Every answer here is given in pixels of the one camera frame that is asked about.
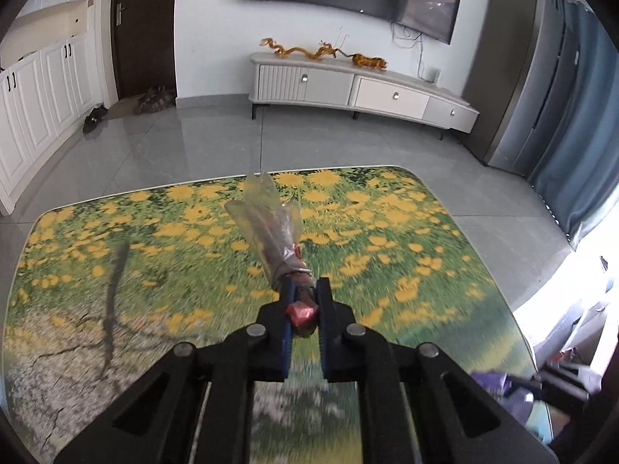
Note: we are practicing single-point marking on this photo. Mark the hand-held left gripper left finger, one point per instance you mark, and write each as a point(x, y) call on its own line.
point(287, 309)

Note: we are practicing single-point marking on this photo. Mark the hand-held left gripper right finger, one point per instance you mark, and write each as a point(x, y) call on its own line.
point(325, 319)

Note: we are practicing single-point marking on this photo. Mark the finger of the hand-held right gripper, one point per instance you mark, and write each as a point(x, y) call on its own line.
point(561, 384)

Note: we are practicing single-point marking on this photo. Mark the large purple plastic bag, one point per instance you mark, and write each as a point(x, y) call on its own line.
point(498, 386)

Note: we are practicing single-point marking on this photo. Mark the clear wrapper with red end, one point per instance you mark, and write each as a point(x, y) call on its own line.
point(275, 246)

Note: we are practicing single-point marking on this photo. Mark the blue curtain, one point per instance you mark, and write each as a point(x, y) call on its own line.
point(580, 154)

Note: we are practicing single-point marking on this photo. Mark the white television cabinet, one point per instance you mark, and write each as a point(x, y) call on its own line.
point(391, 96)

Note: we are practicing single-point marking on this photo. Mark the pile of brown shoes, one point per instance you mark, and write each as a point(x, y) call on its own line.
point(154, 100)

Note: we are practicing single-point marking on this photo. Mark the amber dragon figurine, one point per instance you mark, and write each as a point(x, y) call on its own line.
point(300, 51)

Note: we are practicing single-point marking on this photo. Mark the amber tiger figurine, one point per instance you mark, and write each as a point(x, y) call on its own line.
point(367, 62)

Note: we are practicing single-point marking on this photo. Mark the pair of black shoes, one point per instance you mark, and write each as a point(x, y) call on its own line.
point(94, 118)

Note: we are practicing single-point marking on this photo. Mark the grey refrigerator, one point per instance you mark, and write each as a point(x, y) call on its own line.
point(532, 106)

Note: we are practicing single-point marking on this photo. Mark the dark brown entrance door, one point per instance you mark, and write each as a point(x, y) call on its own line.
point(145, 34)

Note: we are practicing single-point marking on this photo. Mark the white built-in cupboard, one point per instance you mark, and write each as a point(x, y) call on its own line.
point(38, 96)

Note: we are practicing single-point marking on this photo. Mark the white wall socket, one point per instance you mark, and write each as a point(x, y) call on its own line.
point(434, 75)

